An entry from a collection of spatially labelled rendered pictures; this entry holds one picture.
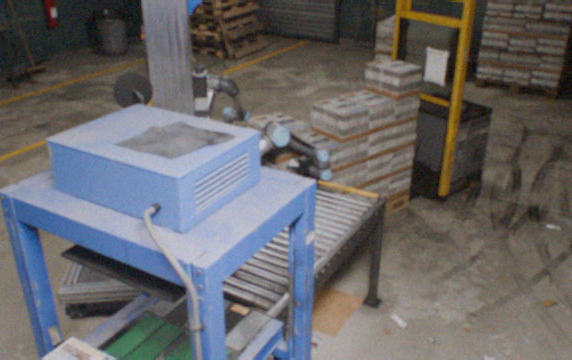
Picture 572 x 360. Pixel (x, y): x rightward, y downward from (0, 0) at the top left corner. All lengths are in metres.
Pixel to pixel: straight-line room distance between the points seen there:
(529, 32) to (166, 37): 6.27
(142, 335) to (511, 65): 7.31
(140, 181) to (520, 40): 7.54
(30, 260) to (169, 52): 1.64
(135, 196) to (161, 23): 1.76
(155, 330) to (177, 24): 1.76
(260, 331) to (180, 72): 1.70
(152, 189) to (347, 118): 2.70
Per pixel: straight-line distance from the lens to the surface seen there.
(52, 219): 2.10
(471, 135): 5.47
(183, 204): 1.78
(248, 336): 2.55
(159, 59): 3.54
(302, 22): 11.88
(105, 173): 1.97
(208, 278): 1.68
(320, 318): 3.90
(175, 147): 1.90
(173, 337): 2.59
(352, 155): 4.51
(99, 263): 2.20
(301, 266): 2.27
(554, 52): 8.84
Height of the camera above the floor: 2.48
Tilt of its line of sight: 26 degrees down
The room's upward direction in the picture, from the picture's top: straight up
